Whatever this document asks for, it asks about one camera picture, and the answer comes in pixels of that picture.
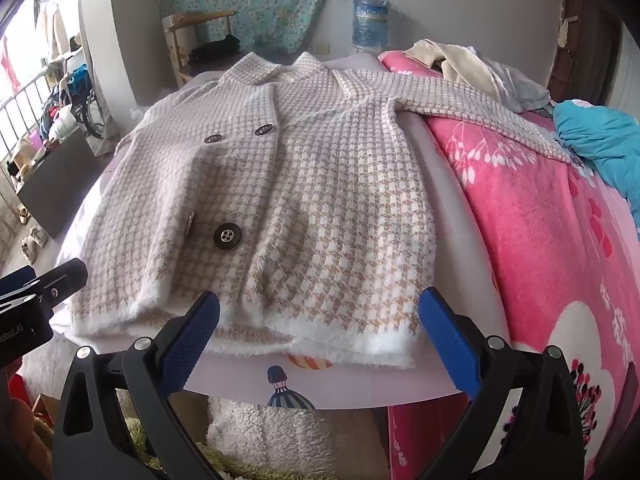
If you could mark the red hanging cloth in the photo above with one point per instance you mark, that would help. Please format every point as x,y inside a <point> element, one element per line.
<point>9,72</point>

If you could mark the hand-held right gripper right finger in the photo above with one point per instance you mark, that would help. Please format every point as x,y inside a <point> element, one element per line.
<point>450,345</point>

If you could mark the pink floral blanket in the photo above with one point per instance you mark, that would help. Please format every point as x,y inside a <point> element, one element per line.
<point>525,235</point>

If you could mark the blue bag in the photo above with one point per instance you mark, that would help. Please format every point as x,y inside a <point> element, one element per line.
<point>77,82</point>

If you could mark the light grey garment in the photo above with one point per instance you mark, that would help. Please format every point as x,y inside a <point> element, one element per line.
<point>520,90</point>

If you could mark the black cloth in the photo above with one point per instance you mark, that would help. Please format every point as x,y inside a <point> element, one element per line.
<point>215,49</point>

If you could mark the brown wooden door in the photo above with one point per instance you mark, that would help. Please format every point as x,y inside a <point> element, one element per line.
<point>585,60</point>

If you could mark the white hanging garment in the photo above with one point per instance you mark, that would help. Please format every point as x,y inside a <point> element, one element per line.
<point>55,30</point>

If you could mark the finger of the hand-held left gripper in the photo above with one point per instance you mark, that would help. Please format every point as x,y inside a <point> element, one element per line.
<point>62,280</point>
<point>17,285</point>

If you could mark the teal floral wall cloth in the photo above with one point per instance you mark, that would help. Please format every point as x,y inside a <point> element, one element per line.
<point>260,5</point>

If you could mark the large water bottle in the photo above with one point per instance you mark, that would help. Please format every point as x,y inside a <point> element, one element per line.
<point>371,25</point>

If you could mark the wooden chair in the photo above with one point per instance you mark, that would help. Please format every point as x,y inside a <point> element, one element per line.
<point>172,40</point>

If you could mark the white wall socket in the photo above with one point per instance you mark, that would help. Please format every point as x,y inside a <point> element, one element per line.
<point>322,49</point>

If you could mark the teal quilt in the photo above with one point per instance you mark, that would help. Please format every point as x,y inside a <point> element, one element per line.
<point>605,140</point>

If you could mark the lilac printed bed sheet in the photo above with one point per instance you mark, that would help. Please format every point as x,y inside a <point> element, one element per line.
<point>350,385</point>

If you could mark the beige houndstooth coat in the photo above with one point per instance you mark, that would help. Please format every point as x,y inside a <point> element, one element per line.
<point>325,185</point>

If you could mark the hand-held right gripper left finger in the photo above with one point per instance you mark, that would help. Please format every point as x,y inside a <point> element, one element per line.
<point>192,340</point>

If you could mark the metal balcony railing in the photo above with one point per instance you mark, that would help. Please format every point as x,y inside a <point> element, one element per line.
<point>25,91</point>

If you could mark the beige garment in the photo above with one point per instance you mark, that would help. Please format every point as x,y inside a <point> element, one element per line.
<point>465,67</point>

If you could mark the bicycle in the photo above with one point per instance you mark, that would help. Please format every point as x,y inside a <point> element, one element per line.
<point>95,115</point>

